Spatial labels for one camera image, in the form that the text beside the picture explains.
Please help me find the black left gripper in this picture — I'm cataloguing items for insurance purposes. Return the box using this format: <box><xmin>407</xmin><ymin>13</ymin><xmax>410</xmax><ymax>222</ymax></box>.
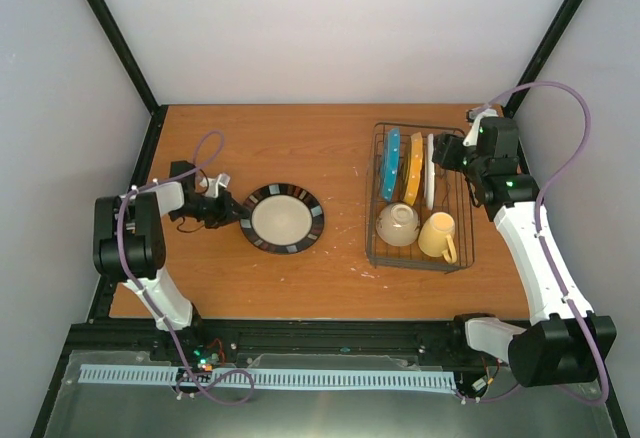
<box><xmin>170</xmin><ymin>190</ymin><xmax>248</xmax><ymax>229</ymax></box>

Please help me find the white blue striped plate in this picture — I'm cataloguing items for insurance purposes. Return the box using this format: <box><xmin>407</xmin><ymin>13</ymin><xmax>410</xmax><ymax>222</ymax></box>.
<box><xmin>424</xmin><ymin>134</ymin><xmax>436</xmax><ymax>210</ymax></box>

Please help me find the orange polka dot plate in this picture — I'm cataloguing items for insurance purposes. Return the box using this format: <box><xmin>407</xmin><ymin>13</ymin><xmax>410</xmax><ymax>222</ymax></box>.
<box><xmin>400</xmin><ymin>132</ymin><xmax>424</xmax><ymax>206</ymax></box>

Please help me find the black striped plate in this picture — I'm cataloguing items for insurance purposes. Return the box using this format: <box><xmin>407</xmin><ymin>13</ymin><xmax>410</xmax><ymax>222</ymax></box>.
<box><xmin>240</xmin><ymin>183</ymin><xmax>325</xmax><ymax>255</ymax></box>

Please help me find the teal polka dot plate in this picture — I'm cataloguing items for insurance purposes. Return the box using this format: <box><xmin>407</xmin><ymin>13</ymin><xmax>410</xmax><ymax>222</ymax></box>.
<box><xmin>379</xmin><ymin>128</ymin><xmax>401</xmax><ymax>202</ymax></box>

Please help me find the yellow ceramic mug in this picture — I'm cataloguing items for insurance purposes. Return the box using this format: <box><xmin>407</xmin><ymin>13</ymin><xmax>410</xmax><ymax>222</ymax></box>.
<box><xmin>418</xmin><ymin>212</ymin><xmax>457</xmax><ymax>264</ymax></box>

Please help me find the cream ceramic bowl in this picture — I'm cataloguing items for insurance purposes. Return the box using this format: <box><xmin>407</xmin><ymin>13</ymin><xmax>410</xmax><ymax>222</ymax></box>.
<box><xmin>376</xmin><ymin>202</ymin><xmax>420</xmax><ymax>247</ymax></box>

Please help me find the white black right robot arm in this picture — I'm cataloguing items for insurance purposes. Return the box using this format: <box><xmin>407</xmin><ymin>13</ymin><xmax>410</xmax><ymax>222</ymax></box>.
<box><xmin>432</xmin><ymin>116</ymin><xmax>617</xmax><ymax>394</ymax></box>

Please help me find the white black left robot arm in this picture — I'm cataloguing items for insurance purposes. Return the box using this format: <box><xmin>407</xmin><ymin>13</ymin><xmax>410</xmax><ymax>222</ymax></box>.
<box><xmin>93</xmin><ymin>161</ymin><xmax>249</xmax><ymax>361</ymax></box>

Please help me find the metal floor plate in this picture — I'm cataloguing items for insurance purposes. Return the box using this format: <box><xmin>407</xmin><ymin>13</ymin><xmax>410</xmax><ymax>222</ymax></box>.
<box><xmin>36</xmin><ymin>352</ymin><xmax>629</xmax><ymax>437</ymax></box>

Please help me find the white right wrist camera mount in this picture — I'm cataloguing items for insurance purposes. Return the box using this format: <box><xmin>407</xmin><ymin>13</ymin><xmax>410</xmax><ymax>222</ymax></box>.
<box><xmin>463</xmin><ymin>105</ymin><xmax>499</xmax><ymax>147</ymax></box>

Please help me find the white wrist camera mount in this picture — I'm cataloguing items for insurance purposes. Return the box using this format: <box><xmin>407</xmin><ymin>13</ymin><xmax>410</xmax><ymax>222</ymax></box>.
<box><xmin>200</xmin><ymin>173</ymin><xmax>231</xmax><ymax>199</ymax></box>
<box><xmin>463</xmin><ymin>105</ymin><xmax>499</xmax><ymax>147</ymax></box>

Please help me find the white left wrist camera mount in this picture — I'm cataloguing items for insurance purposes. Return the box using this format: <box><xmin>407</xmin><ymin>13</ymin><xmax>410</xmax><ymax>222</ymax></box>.
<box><xmin>200</xmin><ymin>173</ymin><xmax>231</xmax><ymax>199</ymax></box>

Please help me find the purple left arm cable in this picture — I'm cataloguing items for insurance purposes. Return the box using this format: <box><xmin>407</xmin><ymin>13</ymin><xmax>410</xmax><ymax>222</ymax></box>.
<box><xmin>117</xmin><ymin>130</ymin><xmax>256</xmax><ymax>404</ymax></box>

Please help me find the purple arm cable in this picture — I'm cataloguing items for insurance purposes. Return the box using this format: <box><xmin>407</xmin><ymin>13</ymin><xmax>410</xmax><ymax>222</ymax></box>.
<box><xmin>117</xmin><ymin>130</ymin><xmax>256</xmax><ymax>404</ymax></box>
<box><xmin>457</xmin><ymin>81</ymin><xmax>611</xmax><ymax>405</ymax></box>

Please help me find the dark wire dish rack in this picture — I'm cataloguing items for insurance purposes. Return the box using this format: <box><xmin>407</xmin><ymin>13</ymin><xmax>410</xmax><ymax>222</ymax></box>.
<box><xmin>365</xmin><ymin>122</ymin><xmax>476</xmax><ymax>273</ymax></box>

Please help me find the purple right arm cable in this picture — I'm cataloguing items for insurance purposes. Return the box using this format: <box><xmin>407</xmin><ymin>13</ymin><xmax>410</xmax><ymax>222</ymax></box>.
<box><xmin>457</xmin><ymin>81</ymin><xmax>611</xmax><ymax>405</ymax></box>

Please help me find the white slotted cable duct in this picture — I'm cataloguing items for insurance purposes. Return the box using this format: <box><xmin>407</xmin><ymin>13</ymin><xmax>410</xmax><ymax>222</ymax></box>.
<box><xmin>77</xmin><ymin>364</ymin><xmax>456</xmax><ymax>394</ymax></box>

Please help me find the black aluminium frame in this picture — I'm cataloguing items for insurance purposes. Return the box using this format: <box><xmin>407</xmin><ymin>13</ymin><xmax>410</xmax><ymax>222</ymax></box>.
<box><xmin>29</xmin><ymin>0</ymin><xmax>631</xmax><ymax>438</ymax></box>

